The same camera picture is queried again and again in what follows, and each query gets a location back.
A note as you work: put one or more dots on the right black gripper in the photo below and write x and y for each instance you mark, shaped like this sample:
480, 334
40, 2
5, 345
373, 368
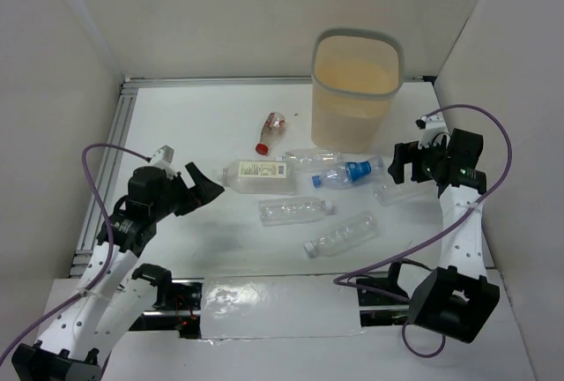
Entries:
409, 153

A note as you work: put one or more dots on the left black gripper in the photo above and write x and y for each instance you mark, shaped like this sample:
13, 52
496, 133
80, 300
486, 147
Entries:
184, 196

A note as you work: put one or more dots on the large labelled clear bottle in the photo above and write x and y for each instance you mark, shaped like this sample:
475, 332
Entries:
259, 177

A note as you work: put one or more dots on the clear bottle white cap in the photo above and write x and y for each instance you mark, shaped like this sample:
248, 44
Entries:
343, 236
290, 211

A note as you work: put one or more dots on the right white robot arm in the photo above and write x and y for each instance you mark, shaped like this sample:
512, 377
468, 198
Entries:
456, 298

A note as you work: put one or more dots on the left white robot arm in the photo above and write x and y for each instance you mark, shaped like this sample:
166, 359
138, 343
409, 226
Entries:
115, 289

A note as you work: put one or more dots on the beige mesh waste bin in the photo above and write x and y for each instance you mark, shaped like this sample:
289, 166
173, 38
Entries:
356, 74

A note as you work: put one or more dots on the clear bottle near bin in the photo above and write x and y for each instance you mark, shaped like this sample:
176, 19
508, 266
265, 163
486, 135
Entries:
310, 159

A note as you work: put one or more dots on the capless clear bottle right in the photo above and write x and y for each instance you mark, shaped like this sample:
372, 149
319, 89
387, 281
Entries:
387, 194

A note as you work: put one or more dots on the blue-labelled blue-capped bottle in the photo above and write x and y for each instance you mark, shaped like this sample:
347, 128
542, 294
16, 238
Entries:
346, 175

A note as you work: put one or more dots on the clear bottle front white cap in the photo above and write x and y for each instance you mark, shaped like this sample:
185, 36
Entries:
343, 236

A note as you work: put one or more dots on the small red-capped bottle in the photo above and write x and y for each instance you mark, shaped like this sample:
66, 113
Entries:
273, 128

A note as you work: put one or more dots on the glossy white tape sheet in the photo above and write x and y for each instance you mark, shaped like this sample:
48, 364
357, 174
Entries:
278, 307

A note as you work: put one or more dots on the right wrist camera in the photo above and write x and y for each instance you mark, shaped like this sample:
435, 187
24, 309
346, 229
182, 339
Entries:
431, 127

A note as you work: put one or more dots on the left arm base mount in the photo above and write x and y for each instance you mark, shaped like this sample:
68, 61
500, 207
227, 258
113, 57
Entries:
180, 313

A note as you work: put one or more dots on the aluminium frame rail left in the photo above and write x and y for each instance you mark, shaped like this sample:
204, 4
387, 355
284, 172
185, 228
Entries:
105, 181

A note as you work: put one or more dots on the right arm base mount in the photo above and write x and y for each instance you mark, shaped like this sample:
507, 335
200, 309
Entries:
377, 309

